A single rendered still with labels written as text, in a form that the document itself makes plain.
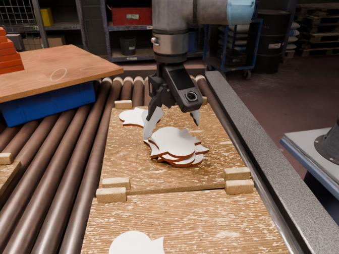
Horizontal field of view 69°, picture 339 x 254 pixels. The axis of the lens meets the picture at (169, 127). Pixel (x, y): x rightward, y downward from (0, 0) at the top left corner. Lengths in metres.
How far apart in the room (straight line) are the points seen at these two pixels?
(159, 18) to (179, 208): 0.37
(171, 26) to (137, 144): 0.33
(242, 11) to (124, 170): 0.42
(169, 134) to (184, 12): 0.30
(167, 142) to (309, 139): 0.48
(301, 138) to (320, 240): 0.40
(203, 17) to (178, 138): 0.29
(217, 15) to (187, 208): 0.37
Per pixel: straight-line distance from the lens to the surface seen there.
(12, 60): 1.06
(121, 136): 0.73
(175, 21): 0.51
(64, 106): 0.95
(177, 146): 0.60
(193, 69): 1.25
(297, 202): 0.62
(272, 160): 0.71
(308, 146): 0.86
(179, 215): 0.51
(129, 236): 0.47
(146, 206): 0.52
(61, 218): 0.58
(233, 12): 0.50
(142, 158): 0.64
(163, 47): 0.52
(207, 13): 0.50
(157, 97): 0.55
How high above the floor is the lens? 1.33
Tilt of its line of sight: 31 degrees down
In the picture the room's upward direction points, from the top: straight up
